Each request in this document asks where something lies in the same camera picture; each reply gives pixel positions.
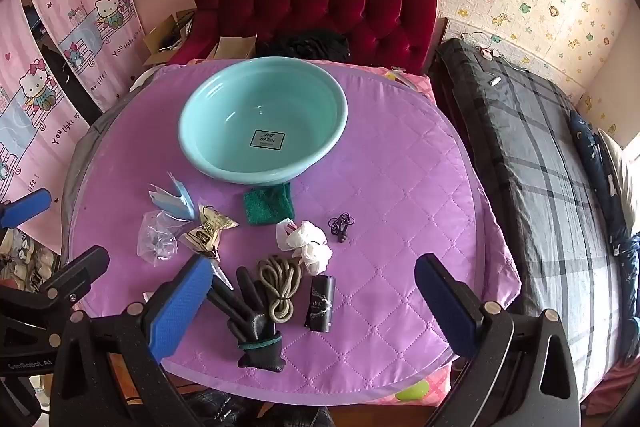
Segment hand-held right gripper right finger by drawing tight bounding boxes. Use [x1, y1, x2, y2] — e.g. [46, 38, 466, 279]
[414, 253, 581, 427]

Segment clear plastic bag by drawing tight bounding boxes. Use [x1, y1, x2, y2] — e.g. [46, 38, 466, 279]
[136, 210, 180, 267]

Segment white curved plastic piece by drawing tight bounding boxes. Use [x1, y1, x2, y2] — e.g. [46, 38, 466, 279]
[129, 67, 157, 94]

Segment grey underlay cloth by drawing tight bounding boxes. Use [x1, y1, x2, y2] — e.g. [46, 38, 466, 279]
[59, 107, 118, 258]

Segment black clothes pile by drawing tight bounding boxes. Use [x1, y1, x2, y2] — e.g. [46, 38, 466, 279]
[267, 29, 351, 62]

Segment snack packet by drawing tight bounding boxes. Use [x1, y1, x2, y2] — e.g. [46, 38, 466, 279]
[179, 203, 240, 290]

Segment navy star print pillow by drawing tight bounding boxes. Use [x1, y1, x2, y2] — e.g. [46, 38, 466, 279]
[567, 109, 640, 298]

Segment grey plaid bed sheet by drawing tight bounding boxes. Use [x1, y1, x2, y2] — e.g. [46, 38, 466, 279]
[435, 38, 632, 403]

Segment olive rope bundle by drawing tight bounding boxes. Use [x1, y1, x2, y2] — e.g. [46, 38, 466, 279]
[256, 254, 303, 324]

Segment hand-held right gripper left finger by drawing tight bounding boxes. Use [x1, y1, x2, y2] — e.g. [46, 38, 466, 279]
[47, 254, 226, 427]

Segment red tufted velvet sofa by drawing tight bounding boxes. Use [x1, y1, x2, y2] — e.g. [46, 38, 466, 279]
[172, 0, 440, 75]

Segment green scouring pad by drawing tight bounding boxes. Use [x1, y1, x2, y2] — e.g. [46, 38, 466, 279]
[243, 183, 294, 226]

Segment green ball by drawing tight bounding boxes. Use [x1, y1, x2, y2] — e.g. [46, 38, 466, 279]
[395, 379, 432, 403]

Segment white charger cable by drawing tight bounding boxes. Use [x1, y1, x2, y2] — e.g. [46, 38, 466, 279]
[460, 32, 531, 72]

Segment white plastic bag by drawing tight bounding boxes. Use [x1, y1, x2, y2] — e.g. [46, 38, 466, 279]
[276, 218, 333, 273]

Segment black earphones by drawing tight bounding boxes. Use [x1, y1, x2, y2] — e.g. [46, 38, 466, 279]
[328, 213, 355, 244]

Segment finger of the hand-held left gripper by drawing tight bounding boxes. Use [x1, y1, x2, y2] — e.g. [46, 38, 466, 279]
[0, 188, 53, 230]
[0, 245, 110, 323]

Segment blue face mask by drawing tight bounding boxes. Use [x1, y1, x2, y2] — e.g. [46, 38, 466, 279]
[148, 172, 197, 222]

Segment black glove with green cuff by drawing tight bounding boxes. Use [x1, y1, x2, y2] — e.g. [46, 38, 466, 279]
[207, 266, 287, 370]

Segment purple quilted mat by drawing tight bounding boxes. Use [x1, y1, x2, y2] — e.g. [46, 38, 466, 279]
[65, 59, 521, 408]

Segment white pillow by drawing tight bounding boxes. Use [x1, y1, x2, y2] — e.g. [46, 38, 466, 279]
[597, 129, 640, 228]

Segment black bag roll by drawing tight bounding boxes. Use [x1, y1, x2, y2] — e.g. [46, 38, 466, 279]
[305, 274, 335, 333]

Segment teal plastic basin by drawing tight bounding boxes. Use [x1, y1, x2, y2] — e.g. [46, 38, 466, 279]
[178, 57, 348, 185]

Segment open cardboard box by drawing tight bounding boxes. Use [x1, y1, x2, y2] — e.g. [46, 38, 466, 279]
[144, 9, 198, 66]

